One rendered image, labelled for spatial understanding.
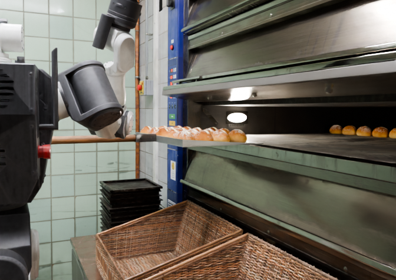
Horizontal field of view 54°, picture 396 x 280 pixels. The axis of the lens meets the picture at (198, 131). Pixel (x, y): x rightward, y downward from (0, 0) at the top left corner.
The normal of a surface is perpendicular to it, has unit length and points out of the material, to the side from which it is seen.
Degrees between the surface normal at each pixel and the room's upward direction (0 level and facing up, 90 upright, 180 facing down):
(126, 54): 113
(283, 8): 90
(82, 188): 90
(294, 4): 90
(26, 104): 90
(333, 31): 70
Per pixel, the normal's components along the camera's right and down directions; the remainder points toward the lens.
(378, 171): -0.90, 0.01
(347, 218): -0.85, -0.32
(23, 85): 0.30, 0.06
